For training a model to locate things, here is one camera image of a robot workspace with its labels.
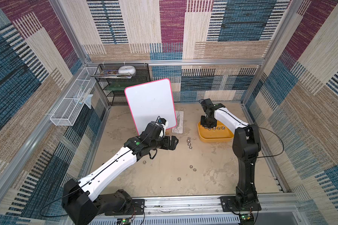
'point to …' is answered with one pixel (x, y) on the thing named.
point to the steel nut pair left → (191, 166)
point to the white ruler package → (179, 127)
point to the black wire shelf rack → (115, 87)
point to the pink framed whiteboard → (149, 101)
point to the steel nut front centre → (179, 179)
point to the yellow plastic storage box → (215, 136)
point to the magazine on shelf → (112, 74)
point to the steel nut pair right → (195, 169)
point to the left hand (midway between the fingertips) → (171, 138)
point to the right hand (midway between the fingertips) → (204, 123)
